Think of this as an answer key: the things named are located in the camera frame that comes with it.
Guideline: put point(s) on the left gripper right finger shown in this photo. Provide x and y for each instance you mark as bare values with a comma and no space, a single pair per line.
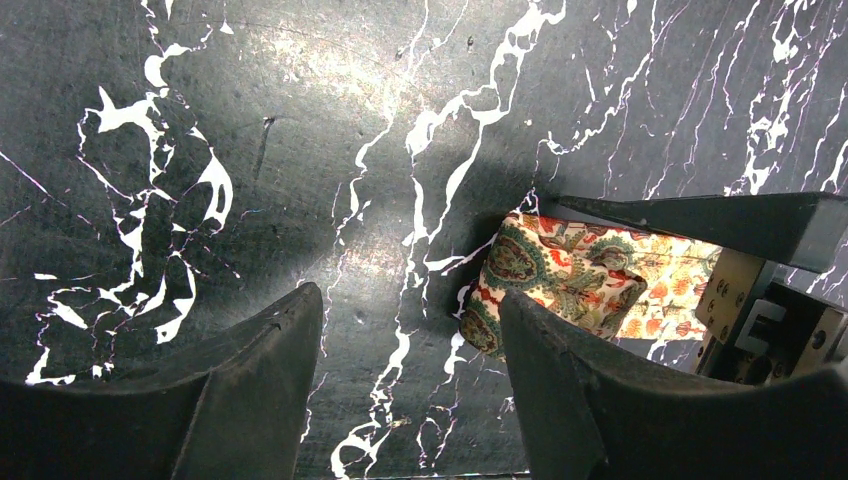
589,409

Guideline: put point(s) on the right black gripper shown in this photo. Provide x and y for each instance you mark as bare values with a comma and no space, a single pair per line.
758,328

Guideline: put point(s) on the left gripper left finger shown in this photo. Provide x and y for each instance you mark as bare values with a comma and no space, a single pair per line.
232,406

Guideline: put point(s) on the colourful floral patterned tie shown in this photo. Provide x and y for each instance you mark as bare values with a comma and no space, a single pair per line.
612,282

